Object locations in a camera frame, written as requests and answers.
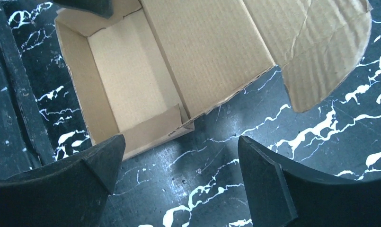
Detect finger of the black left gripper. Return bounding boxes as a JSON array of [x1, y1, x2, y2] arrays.
[[52, 0, 114, 19]]

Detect brown cardboard box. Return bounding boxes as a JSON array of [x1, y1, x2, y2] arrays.
[[55, 0, 372, 158]]

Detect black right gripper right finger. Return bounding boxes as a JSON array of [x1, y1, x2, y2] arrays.
[[238, 136, 381, 227]]

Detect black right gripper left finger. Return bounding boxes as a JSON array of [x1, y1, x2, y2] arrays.
[[0, 135, 125, 227]]

